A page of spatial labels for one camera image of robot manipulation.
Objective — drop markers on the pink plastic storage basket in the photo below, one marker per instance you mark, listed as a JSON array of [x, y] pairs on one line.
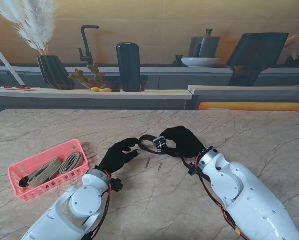
[[17, 175]]

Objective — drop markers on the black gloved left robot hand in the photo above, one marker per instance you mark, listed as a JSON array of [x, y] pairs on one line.
[[117, 157]]

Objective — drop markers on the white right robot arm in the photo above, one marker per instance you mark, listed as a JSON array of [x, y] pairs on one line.
[[244, 195]]

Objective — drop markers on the dark slanted board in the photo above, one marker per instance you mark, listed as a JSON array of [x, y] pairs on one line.
[[257, 57]]

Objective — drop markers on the plate with red slices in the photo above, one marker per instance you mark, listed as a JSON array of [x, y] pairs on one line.
[[19, 88]]

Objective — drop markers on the grey back cabinet counter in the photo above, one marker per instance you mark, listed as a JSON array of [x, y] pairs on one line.
[[164, 70]]

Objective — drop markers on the long beige woven belt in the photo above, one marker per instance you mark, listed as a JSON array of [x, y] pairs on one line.
[[43, 173]]

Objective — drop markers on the black leather belt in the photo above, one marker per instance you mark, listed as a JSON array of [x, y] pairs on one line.
[[159, 143]]

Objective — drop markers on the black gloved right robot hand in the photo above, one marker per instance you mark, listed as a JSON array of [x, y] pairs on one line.
[[187, 143]]

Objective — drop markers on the yellow wooden utensil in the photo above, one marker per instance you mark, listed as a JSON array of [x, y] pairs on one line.
[[292, 40]]

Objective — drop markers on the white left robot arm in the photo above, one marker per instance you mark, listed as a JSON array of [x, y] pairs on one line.
[[72, 210]]

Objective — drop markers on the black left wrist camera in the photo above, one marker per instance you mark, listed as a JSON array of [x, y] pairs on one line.
[[117, 185]]

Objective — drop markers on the grey jug with lid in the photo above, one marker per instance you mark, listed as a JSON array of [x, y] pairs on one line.
[[209, 47]]

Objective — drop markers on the white leaning slat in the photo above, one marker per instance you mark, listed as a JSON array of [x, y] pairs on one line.
[[9, 68]]

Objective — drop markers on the white pampas grass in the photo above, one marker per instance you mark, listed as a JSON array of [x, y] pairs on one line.
[[37, 30]]

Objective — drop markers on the white shallow bowl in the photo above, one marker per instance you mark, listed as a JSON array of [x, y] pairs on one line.
[[200, 62]]

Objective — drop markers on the black kitchen faucet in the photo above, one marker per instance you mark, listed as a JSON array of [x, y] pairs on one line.
[[86, 42]]

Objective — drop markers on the small black bottles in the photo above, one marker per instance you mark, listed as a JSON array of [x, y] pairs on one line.
[[178, 62]]

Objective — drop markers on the grey counter with orange light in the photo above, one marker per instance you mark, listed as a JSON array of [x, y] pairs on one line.
[[239, 96]]

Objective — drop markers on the cactus plant in bowl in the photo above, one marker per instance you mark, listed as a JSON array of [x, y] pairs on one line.
[[97, 75]]

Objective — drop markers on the dark ribbed vase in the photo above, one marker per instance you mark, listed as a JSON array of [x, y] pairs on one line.
[[54, 72]]

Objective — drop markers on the yellow orange fruit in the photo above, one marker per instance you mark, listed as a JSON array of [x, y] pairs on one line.
[[106, 90], [95, 89]]

